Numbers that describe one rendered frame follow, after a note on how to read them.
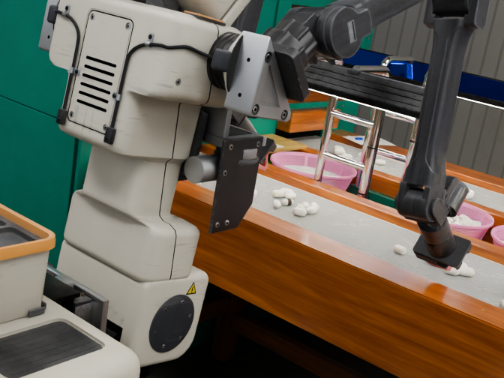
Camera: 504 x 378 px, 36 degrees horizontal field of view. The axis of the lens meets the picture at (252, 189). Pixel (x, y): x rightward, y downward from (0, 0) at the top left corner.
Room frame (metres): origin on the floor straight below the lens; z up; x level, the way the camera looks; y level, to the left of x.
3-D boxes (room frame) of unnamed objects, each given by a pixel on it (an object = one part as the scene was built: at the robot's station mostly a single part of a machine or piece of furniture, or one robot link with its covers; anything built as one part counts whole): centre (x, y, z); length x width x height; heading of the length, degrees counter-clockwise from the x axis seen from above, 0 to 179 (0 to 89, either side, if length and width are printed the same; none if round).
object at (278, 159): (2.30, -0.17, 0.72); 0.27 x 0.27 x 0.10
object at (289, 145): (2.44, 0.00, 0.77); 0.33 x 0.15 x 0.01; 143
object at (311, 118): (2.74, -0.16, 0.83); 0.30 x 0.06 x 0.07; 143
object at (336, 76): (1.98, -0.14, 1.08); 0.62 x 0.08 x 0.07; 53
